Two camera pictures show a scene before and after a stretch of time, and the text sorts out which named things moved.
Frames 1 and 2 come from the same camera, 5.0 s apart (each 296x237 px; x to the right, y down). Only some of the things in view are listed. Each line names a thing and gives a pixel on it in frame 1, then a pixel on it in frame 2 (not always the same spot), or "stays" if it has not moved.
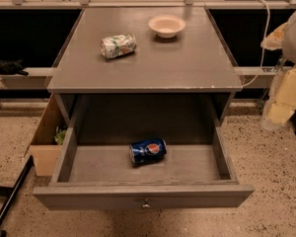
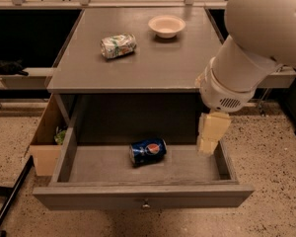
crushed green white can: [117, 45] stays
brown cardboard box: [45, 153] stays
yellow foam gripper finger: [290, 92] to [213, 124]
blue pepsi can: [147, 151] stays
